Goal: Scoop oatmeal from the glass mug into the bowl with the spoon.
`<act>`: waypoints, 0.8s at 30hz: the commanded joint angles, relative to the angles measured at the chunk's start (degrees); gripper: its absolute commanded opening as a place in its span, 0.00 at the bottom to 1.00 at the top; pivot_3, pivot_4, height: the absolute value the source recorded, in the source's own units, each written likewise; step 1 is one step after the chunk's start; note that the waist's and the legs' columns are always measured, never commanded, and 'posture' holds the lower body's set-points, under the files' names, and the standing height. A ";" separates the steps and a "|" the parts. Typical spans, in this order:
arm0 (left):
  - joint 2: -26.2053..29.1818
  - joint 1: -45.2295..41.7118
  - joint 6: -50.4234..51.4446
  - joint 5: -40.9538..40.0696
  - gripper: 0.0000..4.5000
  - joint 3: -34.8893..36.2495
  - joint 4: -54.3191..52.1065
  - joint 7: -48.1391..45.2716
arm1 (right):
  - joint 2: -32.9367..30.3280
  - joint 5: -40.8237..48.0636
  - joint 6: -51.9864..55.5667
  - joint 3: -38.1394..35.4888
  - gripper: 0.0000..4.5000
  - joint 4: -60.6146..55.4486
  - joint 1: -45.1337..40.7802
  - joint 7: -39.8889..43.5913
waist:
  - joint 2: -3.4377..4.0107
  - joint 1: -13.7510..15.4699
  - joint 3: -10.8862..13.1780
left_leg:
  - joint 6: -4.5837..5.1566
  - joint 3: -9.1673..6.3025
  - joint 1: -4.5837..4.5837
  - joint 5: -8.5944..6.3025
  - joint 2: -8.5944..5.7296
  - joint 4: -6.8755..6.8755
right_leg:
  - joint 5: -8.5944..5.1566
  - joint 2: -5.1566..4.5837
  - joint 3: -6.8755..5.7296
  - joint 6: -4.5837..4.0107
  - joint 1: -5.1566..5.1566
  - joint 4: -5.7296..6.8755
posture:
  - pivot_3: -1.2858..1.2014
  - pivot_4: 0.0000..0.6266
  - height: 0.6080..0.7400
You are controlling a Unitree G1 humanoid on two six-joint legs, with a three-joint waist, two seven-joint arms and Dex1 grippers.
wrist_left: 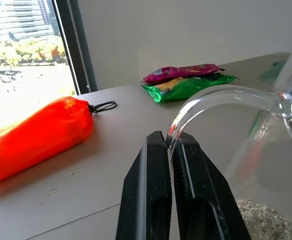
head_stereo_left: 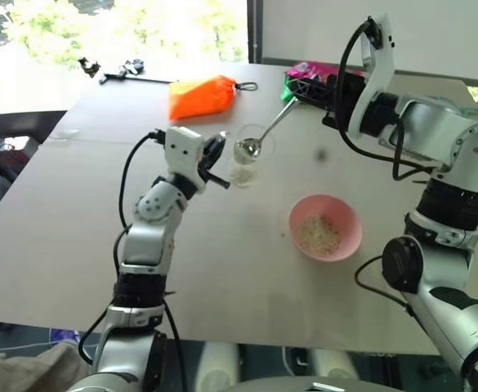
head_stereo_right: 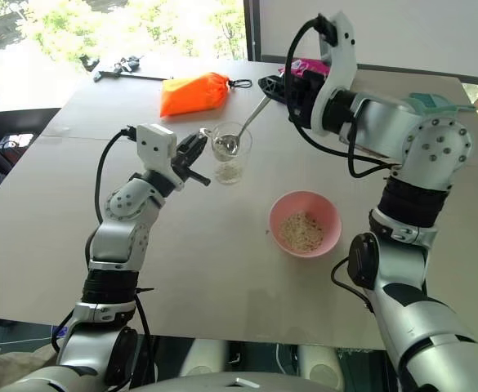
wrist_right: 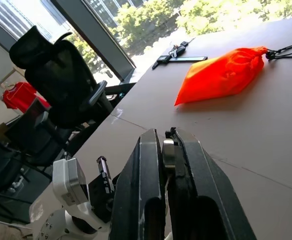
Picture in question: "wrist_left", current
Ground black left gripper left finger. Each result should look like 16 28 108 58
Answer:
115 130 173 240

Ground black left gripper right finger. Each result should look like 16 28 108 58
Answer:
172 132 252 240

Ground clear glass mug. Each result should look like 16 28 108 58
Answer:
165 41 292 240

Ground oatmeal flakes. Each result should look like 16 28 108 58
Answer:
235 198 292 240

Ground green snack bag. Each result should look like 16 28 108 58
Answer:
140 73 238 104

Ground magenta snack bag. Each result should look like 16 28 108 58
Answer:
142 63 226 84

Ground orange drawstring pouch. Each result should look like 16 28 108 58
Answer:
0 96 118 188

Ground dark window frame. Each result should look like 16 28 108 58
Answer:
51 0 98 96

